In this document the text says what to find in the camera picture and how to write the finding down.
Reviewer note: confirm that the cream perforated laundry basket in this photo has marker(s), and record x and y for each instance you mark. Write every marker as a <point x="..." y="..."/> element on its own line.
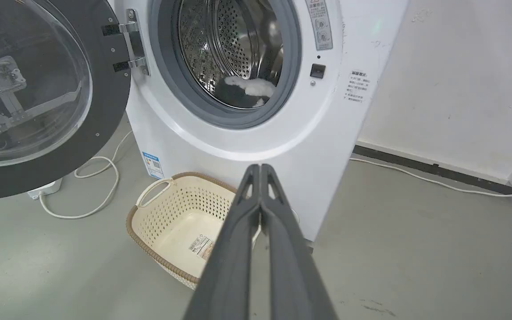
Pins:
<point x="180" y="222"/>

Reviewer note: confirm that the round black washer door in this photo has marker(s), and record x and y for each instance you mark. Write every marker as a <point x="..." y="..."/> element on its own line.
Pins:
<point x="38" y="89"/>

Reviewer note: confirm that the white garment in drum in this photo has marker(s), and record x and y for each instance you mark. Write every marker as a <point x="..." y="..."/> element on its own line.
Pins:
<point x="251" y="86"/>

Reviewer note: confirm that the chrome door hinge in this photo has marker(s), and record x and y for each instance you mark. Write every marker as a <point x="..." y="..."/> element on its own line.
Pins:
<point x="134" y="42"/>

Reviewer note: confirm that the white power strip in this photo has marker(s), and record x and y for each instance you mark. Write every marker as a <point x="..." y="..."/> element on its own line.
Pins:
<point x="45" y="189"/>

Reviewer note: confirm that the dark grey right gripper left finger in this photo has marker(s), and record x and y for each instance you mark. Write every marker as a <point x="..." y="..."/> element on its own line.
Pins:
<point x="231" y="262"/>

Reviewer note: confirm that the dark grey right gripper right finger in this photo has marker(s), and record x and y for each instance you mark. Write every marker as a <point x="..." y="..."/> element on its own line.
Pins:
<point x="294" y="266"/>

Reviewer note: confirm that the white front-load washing machine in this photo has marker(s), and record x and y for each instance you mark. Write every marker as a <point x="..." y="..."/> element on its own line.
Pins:
<point x="291" y="120"/>

